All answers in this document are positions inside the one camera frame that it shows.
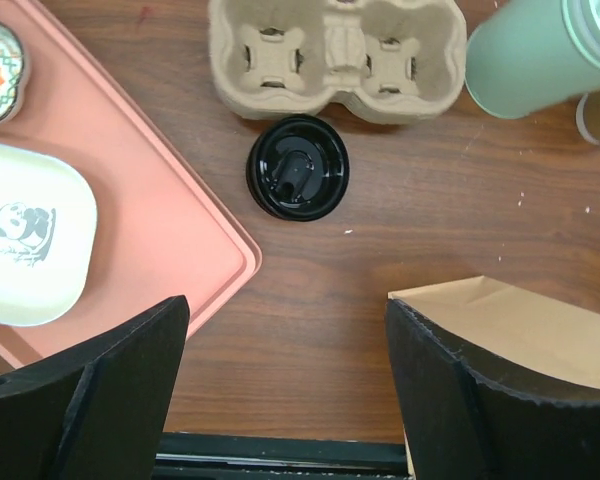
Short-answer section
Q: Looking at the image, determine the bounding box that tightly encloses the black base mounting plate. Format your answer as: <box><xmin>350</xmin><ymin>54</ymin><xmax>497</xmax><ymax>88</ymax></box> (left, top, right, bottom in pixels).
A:
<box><xmin>152</xmin><ymin>433</ymin><xmax>412</xmax><ymax>479</ymax></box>

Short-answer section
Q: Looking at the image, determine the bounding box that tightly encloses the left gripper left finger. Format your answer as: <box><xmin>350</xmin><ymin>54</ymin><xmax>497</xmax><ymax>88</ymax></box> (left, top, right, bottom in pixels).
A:
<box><xmin>0</xmin><ymin>296</ymin><xmax>189</xmax><ymax>479</ymax></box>

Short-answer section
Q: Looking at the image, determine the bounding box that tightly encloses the brown paper bag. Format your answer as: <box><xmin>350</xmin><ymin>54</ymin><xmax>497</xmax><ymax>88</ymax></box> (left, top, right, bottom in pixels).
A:
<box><xmin>388</xmin><ymin>276</ymin><xmax>600</xmax><ymax>389</ymax></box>

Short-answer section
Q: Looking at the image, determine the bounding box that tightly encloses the pink plastic tray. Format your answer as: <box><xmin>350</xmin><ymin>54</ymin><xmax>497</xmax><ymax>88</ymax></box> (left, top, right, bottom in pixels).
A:
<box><xmin>0</xmin><ymin>1</ymin><xmax>262</xmax><ymax>368</ymax></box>

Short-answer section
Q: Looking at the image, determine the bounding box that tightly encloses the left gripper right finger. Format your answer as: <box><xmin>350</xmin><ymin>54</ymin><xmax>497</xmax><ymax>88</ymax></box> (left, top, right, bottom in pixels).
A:
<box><xmin>385</xmin><ymin>300</ymin><xmax>600</xmax><ymax>479</ymax></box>

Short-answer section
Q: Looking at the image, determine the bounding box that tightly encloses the stack of black lids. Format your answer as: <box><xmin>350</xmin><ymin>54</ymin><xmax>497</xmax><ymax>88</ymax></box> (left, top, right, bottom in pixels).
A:
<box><xmin>245</xmin><ymin>114</ymin><xmax>350</xmax><ymax>222</ymax></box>

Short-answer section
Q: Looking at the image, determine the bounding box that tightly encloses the cream square bowl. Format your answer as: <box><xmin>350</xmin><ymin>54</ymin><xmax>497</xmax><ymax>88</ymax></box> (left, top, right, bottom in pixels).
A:
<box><xmin>0</xmin><ymin>143</ymin><xmax>98</xmax><ymax>327</ymax></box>

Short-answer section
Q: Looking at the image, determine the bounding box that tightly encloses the cardboard cup carrier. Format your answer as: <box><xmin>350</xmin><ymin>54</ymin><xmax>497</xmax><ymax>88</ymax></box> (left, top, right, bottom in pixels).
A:
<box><xmin>208</xmin><ymin>0</ymin><xmax>467</xmax><ymax>125</ymax></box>

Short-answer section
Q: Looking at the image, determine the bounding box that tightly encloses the green straw holder cup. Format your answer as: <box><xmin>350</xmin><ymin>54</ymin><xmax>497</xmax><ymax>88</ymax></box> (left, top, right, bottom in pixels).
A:
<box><xmin>465</xmin><ymin>0</ymin><xmax>600</xmax><ymax>119</ymax></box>

